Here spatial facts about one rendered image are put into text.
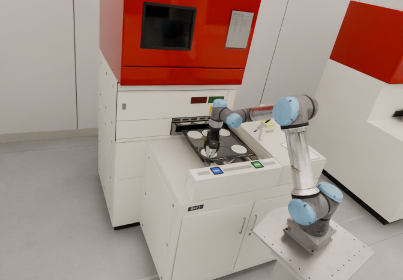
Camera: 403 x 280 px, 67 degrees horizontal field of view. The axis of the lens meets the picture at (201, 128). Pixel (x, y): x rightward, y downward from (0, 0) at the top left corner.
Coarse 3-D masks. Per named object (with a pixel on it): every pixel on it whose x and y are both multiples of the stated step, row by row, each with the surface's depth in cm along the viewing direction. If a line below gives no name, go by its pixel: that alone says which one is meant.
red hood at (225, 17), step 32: (128, 0) 151; (160, 0) 158; (192, 0) 165; (224, 0) 172; (256, 0) 180; (128, 32) 159; (160, 32) 167; (192, 32) 173; (224, 32) 182; (128, 64) 167; (160, 64) 175; (192, 64) 184; (224, 64) 193
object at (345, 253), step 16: (272, 224) 153; (336, 224) 160; (272, 240) 143; (288, 240) 145; (336, 240) 150; (352, 240) 152; (288, 256) 137; (304, 256) 138; (320, 256) 140; (336, 256) 141; (352, 256) 143; (368, 256) 144; (304, 272) 130; (320, 272) 132; (336, 272) 133; (352, 272) 134
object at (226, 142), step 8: (208, 128) 214; (224, 128) 218; (224, 136) 208; (232, 136) 210; (200, 144) 193; (224, 144) 198; (232, 144) 200; (240, 144) 201; (200, 152) 185; (216, 152) 188; (224, 152) 190; (232, 152) 191; (248, 152) 194
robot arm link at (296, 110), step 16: (288, 96) 128; (304, 96) 130; (272, 112) 130; (288, 112) 123; (304, 112) 125; (288, 128) 125; (304, 128) 125; (288, 144) 128; (304, 144) 126; (304, 160) 126; (304, 176) 126; (304, 192) 126; (288, 208) 130; (304, 208) 124; (320, 208) 126; (304, 224) 126
